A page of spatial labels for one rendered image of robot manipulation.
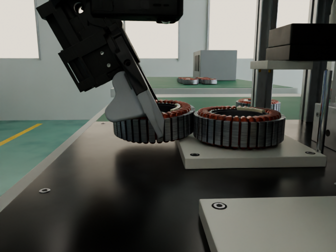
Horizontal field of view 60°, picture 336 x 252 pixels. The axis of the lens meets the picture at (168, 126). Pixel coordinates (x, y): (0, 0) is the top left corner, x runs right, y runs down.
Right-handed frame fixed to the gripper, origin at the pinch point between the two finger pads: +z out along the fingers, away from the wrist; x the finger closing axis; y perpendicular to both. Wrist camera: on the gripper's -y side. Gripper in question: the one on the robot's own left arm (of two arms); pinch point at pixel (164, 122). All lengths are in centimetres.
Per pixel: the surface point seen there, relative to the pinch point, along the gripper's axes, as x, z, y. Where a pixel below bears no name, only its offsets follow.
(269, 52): 1.3, -2.1, -16.3
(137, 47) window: -445, -39, 4
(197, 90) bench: -129, 18, -19
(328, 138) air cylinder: 4.1, 11.0, -18.2
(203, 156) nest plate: 10.5, 3.0, -2.5
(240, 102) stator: -33.2, 11.3, -18.0
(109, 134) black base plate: -5.4, -1.1, 8.7
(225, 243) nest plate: 25.7, 2.2, -1.2
